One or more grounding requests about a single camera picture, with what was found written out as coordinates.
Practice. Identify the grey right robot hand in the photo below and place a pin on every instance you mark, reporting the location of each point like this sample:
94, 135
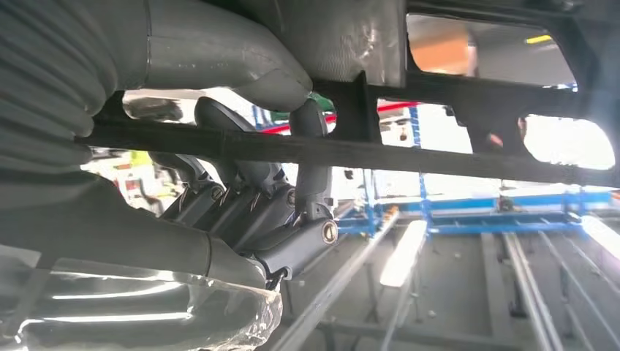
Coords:
218, 58

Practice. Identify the blue metal shelf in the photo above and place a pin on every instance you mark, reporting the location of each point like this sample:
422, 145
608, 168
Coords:
484, 227

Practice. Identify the brown cardboard box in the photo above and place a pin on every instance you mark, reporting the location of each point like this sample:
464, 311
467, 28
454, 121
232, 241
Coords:
438, 55

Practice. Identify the grey laptop with yellow label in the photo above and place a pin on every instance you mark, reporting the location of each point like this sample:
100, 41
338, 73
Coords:
508, 63

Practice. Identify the ceiling light fixture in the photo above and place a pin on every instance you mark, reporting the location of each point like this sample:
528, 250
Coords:
605, 237

